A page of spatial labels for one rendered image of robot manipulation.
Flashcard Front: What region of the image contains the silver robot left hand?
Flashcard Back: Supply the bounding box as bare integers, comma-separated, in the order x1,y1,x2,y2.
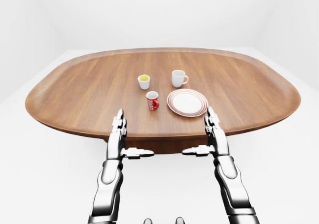
106,109,155,161

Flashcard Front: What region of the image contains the silver robot right hand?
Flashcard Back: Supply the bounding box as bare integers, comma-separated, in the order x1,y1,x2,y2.
181,106,230,158

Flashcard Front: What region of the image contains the white plate with red rings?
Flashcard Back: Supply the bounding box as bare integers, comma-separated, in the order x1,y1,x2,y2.
166,88,209,117

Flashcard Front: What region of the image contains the red mug with white print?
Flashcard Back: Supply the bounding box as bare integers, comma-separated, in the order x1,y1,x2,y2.
146,91,160,111

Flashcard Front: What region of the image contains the white cup with yellow inside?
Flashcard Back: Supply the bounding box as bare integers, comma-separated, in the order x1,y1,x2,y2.
137,74,151,90

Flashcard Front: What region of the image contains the white mug with handle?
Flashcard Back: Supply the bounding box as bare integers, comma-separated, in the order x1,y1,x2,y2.
171,69,189,89

